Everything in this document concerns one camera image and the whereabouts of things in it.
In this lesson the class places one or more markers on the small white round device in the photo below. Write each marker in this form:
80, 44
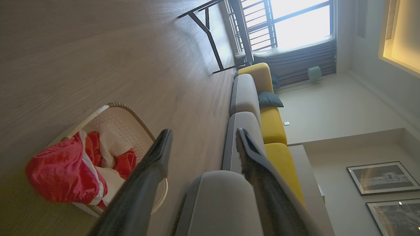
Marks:
314, 73

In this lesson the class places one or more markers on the striped cloth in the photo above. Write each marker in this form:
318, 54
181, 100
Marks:
111, 144

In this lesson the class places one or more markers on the cream perforated laundry basket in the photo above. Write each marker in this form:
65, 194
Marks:
128, 127

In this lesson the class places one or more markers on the round table with black legs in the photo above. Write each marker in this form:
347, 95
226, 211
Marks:
242, 29

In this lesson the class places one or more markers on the white ceiling air vent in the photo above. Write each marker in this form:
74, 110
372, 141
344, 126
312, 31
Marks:
390, 19

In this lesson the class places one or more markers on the balcony window railing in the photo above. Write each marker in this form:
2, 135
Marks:
259, 26

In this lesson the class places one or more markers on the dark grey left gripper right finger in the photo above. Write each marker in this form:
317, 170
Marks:
269, 196

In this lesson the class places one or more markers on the grey and yellow sofa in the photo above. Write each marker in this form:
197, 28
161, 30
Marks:
244, 98

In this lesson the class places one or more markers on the black framed picture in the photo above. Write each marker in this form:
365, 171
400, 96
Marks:
397, 218
382, 177

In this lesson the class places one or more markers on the grey curtain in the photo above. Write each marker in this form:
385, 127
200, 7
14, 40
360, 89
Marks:
298, 62

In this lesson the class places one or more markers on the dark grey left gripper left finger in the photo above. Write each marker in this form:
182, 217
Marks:
141, 193

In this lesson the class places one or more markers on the teal throw cushion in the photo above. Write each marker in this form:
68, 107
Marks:
270, 99

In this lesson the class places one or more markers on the red garment with white trim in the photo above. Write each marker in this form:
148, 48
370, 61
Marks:
59, 170

